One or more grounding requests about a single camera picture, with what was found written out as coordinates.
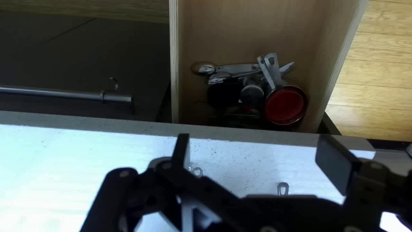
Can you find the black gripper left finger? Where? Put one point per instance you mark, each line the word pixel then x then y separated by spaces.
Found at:
pixel 179 154

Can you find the dark lower cabinet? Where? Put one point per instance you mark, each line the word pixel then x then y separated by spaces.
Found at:
pixel 90 56

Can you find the metal measuring spoons on ring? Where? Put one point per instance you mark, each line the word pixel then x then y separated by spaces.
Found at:
pixel 204 69

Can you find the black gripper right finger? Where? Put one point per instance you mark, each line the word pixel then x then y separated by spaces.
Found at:
pixel 339 166

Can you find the large metal cup red insert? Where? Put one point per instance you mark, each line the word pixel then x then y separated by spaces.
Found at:
pixel 284 105

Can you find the metal cabinet handle bar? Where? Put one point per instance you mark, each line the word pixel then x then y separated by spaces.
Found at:
pixel 72 95

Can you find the small metal measuring cup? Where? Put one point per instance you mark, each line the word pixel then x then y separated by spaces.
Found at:
pixel 253 86

